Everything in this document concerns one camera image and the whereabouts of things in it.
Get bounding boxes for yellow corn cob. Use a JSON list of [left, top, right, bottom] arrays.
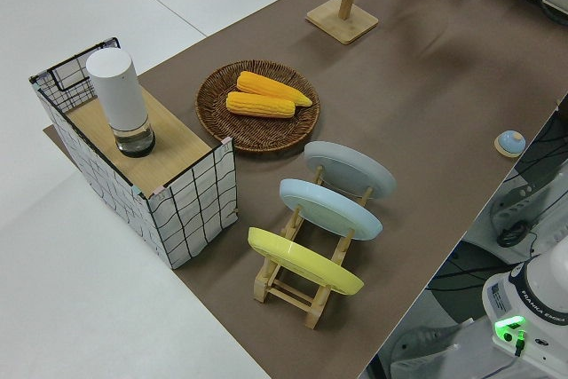
[[236, 70, 314, 108], [225, 91, 297, 120]]

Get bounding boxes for brown table mat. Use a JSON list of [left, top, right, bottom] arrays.
[[43, 0, 568, 379]]

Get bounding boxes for brown wicker basket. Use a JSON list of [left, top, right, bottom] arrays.
[[195, 59, 321, 157]]

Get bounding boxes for grey plate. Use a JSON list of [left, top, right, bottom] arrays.
[[304, 140, 397, 201]]

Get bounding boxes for light blue plate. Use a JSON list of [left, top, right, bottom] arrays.
[[279, 178, 384, 242]]

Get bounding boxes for blue round bell button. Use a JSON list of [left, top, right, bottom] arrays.
[[493, 130, 527, 158]]

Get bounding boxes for white cylinder grinder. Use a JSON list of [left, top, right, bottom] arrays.
[[85, 49, 156, 159]]

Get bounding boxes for yellow plate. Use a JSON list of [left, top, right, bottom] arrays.
[[247, 226, 366, 296]]

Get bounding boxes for wooden dish rack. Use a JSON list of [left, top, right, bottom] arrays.
[[253, 164, 375, 330]]

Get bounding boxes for wire grid shelf wooden boards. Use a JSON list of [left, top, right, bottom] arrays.
[[28, 36, 241, 270]]

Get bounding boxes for black coiled cable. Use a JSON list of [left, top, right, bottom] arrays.
[[496, 218, 540, 248]]

